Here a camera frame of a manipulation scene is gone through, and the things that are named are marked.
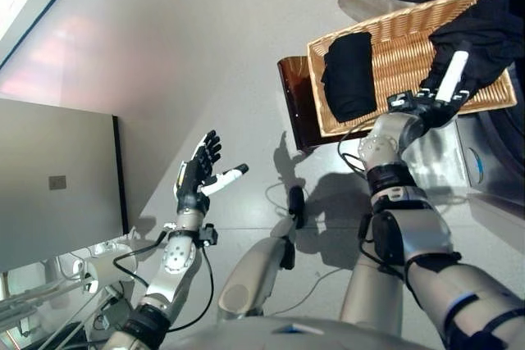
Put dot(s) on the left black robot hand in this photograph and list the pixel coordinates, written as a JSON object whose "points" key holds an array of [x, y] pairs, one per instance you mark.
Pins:
{"points": [[193, 178]]}

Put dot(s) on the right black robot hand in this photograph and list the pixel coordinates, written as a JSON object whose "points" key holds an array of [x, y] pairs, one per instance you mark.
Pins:
{"points": [[439, 110]]}

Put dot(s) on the large black garment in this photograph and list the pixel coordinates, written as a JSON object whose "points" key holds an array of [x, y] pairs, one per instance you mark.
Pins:
{"points": [[488, 34]]}

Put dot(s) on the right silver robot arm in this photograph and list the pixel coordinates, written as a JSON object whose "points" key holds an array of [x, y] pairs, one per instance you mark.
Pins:
{"points": [[426, 235]]}

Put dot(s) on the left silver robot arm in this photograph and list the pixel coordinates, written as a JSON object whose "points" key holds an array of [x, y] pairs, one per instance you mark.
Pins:
{"points": [[172, 268]]}

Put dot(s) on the washing machine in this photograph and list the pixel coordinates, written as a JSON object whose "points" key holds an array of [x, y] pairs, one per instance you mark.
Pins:
{"points": [[496, 153]]}

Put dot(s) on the wicker laundry basket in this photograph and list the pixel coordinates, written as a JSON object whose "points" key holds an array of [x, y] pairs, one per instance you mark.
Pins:
{"points": [[402, 55]]}

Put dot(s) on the black rolled garment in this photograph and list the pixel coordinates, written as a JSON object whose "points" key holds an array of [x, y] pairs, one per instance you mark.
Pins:
{"points": [[350, 75]]}

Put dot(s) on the left silver robot leg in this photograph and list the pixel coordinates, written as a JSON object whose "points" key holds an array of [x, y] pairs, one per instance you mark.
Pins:
{"points": [[254, 276]]}

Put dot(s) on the silver robot leg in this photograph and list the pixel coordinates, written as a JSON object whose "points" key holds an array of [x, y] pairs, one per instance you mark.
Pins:
{"points": [[254, 276], [369, 292]]}

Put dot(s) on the white cylindrical device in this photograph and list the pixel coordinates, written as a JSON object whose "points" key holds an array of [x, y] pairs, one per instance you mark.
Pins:
{"points": [[108, 270]]}

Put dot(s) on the small grey square plate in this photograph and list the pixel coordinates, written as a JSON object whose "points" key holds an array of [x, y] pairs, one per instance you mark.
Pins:
{"points": [[57, 183]]}

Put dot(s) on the grey cabinet with black edge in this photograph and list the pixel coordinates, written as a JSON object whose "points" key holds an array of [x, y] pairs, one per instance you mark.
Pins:
{"points": [[57, 153]]}

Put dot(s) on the grey robot torso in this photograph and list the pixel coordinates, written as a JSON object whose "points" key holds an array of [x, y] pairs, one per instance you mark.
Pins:
{"points": [[295, 337]]}

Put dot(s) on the right silver robot leg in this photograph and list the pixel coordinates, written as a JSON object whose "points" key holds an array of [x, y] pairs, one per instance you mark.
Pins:
{"points": [[369, 292]]}

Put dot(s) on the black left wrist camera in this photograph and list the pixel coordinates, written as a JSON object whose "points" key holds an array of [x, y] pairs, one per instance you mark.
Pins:
{"points": [[209, 235]]}

